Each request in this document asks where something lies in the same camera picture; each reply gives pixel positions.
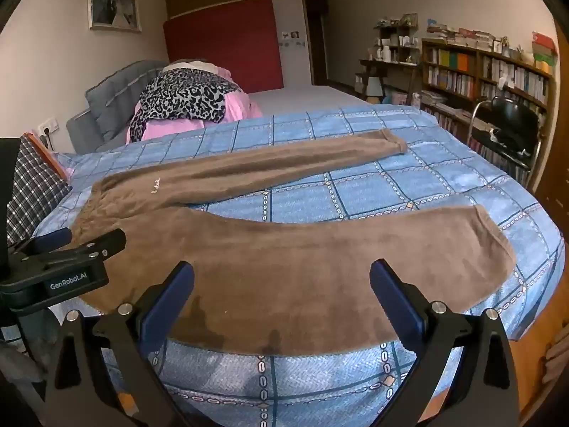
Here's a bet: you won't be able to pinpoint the leopard print cloth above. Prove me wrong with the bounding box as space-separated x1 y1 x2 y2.
129 69 241 141

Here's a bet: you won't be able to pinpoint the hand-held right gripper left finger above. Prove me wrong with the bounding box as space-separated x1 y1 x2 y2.
44 262 196 427

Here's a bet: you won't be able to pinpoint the dark doorway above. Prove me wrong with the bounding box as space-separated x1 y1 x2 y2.
304 0 332 87

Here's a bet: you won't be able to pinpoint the framed wall picture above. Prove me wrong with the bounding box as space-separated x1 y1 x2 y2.
89 0 143 33

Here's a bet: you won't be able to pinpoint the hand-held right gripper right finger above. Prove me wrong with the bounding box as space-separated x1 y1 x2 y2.
370 259 521 427

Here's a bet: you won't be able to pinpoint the blue plaid bedspread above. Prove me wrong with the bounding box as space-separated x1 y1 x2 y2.
27 103 565 427

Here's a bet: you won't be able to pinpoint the grey padded headboard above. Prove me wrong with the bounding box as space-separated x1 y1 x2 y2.
67 59 170 154

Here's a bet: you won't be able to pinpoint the brown wooden door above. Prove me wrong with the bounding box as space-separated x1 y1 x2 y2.
536 18 569 250

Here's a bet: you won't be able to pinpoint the black chair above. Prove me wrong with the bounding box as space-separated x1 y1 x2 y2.
467 95 545 179

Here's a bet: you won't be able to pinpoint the white bed sheet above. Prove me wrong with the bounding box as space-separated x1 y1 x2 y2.
246 84 372 118

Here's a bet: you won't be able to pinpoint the row of books atop bookshelf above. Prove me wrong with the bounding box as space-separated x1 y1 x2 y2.
427 20 507 52

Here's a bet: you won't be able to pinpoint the wooden shelf desk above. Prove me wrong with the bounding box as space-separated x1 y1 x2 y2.
356 22 423 101

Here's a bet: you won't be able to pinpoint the red wall panel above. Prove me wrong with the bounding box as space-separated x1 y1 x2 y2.
162 0 285 94

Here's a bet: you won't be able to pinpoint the stack of colourful boxes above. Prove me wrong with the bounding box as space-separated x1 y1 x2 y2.
531 32 558 76

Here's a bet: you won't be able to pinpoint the pink blanket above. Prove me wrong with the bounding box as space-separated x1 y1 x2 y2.
126 64 264 144

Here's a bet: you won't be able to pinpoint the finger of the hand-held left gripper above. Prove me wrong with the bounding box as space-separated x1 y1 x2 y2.
15 229 128 272
9 228 73 254

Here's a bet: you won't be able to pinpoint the dark checked cloth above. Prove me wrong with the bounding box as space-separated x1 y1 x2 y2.
6 136 73 245

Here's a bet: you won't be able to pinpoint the brown fleece pants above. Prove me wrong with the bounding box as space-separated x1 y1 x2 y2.
71 128 517 357

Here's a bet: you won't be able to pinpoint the wooden bookshelf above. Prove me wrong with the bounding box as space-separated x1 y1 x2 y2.
420 38 556 188

